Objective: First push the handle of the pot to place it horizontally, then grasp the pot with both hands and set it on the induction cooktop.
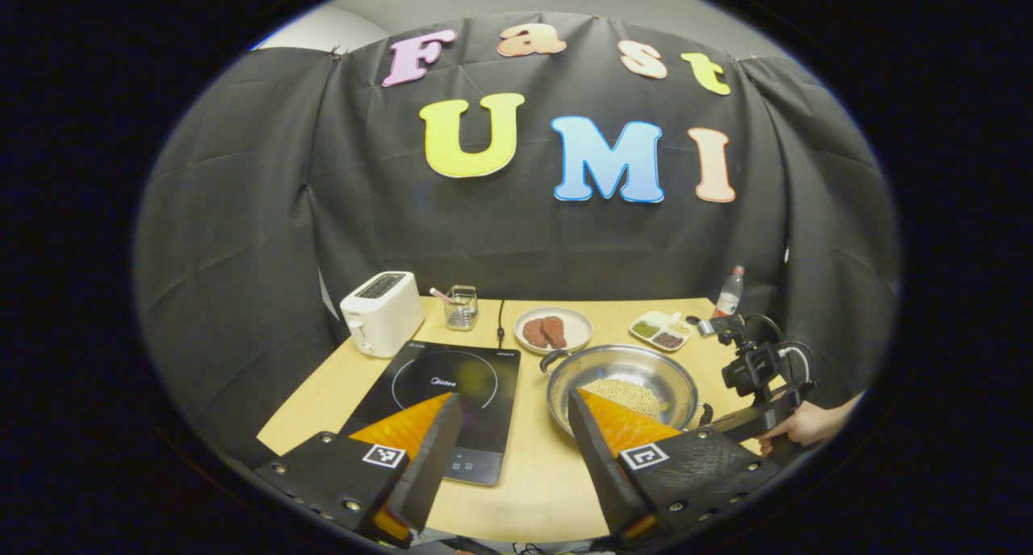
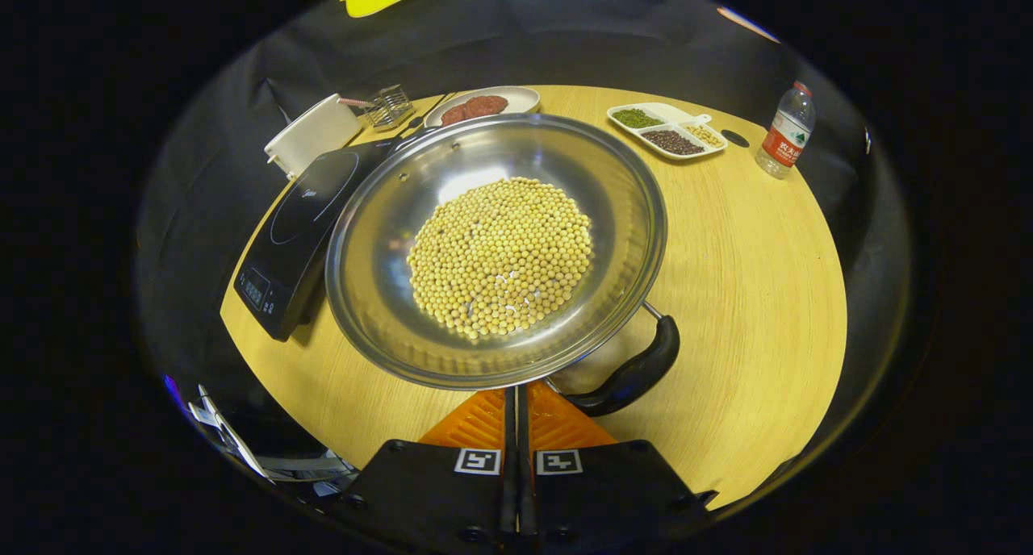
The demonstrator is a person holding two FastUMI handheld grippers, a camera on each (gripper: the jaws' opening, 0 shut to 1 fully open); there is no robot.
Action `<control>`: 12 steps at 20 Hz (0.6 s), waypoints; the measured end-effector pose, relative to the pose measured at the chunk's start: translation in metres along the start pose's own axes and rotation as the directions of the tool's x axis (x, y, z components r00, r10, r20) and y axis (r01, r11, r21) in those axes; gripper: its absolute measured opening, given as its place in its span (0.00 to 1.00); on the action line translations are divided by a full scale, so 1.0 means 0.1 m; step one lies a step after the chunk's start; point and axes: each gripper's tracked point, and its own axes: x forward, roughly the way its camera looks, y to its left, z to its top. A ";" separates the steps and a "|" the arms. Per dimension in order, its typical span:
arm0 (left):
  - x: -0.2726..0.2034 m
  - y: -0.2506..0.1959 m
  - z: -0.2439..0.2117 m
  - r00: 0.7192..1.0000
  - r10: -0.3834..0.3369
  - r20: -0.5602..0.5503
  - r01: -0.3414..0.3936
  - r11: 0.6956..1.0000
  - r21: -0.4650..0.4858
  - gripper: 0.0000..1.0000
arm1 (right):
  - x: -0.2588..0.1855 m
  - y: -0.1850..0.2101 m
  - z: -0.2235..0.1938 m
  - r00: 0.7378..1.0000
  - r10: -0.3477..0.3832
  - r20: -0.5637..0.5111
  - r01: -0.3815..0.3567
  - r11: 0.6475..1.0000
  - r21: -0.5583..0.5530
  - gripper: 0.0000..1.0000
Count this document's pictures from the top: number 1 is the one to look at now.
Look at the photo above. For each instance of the stainless steel pot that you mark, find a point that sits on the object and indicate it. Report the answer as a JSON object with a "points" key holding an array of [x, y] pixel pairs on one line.
{"points": [[629, 365]]}

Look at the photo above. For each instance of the white divided dish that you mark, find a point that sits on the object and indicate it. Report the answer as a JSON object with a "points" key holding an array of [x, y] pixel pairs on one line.
{"points": [[660, 331]]}

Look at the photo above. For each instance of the pale beans portion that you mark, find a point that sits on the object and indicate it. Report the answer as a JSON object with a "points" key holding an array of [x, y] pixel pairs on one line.
{"points": [[680, 327]]}

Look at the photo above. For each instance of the white toaster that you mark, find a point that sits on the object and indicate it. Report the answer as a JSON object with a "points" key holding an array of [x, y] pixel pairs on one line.
{"points": [[379, 313]]}

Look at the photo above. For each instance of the dark red beans portion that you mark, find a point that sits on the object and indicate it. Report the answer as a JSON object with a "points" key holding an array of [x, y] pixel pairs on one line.
{"points": [[667, 340]]}

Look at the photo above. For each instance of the black induction cooktop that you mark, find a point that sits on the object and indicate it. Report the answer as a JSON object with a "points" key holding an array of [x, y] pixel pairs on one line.
{"points": [[484, 377]]}

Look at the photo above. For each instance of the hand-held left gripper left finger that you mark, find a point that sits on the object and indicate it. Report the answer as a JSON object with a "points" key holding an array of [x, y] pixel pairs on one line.
{"points": [[432, 466]]}

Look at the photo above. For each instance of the pile of soybeans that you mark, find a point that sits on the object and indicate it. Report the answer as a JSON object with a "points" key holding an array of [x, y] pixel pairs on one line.
{"points": [[633, 394]]}

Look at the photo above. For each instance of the round white plate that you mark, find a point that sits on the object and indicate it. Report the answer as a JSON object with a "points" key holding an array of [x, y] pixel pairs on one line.
{"points": [[575, 325]]}

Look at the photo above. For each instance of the pink striped straw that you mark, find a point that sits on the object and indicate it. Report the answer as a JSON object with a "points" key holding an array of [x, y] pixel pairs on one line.
{"points": [[440, 294]]}

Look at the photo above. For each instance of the clear plastic water bottle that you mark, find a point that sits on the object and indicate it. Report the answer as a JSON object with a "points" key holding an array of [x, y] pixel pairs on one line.
{"points": [[729, 293]]}

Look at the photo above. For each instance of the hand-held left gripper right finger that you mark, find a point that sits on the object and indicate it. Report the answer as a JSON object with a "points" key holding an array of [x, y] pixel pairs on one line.
{"points": [[601, 466]]}

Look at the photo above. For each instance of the black backdrop cloth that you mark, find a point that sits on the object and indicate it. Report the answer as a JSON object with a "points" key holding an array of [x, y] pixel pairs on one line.
{"points": [[242, 256]]}

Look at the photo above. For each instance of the red meat piece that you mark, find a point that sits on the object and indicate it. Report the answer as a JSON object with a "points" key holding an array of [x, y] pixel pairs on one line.
{"points": [[554, 331], [534, 333]]}

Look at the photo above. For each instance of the green mung beans portion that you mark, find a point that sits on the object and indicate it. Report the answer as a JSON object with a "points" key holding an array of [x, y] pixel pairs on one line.
{"points": [[643, 328]]}

